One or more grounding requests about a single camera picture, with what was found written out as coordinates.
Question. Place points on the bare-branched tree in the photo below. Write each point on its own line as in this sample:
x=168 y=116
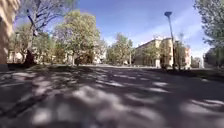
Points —
x=30 y=55

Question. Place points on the grey asphalt road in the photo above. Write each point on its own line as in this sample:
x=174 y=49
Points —
x=110 y=100

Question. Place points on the large green leafy tree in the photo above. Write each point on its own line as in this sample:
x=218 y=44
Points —
x=78 y=33

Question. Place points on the round green tree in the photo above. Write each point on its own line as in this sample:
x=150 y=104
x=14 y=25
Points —
x=120 y=50

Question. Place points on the beige building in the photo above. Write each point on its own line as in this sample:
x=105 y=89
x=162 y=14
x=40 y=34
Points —
x=6 y=26

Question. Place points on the yellow multi-storey building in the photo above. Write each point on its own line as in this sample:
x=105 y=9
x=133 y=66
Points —
x=156 y=50

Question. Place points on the street lamp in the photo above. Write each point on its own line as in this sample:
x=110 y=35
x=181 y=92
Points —
x=171 y=40

